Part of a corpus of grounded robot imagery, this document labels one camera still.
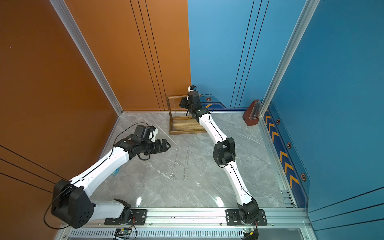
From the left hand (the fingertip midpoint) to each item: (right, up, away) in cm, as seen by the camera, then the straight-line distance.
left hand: (165, 145), depth 83 cm
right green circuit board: (+43, -40, -11) cm, 60 cm away
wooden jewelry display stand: (+7, +11, +29) cm, 32 cm away
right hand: (+8, +29, +15) cm, 33 cm away
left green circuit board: (-18, -41, -11) cm, 46 cm away
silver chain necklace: (+4, -18, +4) cm, 19 cm away
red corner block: (+57, +19, +23) cm, 64 cm away
